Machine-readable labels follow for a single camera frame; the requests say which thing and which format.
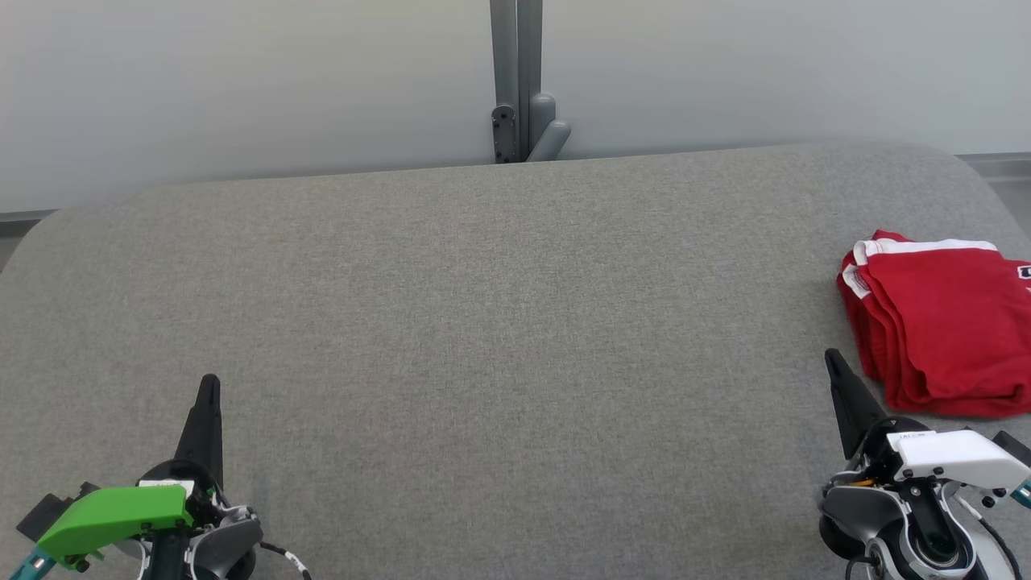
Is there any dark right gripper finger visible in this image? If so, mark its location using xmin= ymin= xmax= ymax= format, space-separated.
xmin=824 ymin=348 xmax=887 ymax=460

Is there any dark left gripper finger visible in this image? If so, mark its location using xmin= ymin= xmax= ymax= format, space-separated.
xmin=175 ymin=374 xmax=224 ymax=488

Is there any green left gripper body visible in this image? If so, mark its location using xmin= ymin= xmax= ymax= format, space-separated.
xmin=36 ymin=486 xmax=196 ymax=565

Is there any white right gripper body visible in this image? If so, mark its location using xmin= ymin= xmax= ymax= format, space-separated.
xmin=886 ymin=429 xmax=1031 ymax=494

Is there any red jersey with white trim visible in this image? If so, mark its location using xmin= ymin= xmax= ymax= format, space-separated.
xmin=836 ymin=230 xmax=1031 ymax=418

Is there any grey fabric sofa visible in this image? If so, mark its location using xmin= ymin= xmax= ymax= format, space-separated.
xmin=0 ymin=143 xmax=1031 ymax=580

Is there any black right cable teal plug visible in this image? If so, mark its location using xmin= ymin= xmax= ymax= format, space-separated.
xmin=975 ymin=479 xmax=1031 ymax=580

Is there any grey metal post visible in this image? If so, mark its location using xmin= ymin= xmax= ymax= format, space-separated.
xmin=489 ymin=0 xmax=573 ymax=164

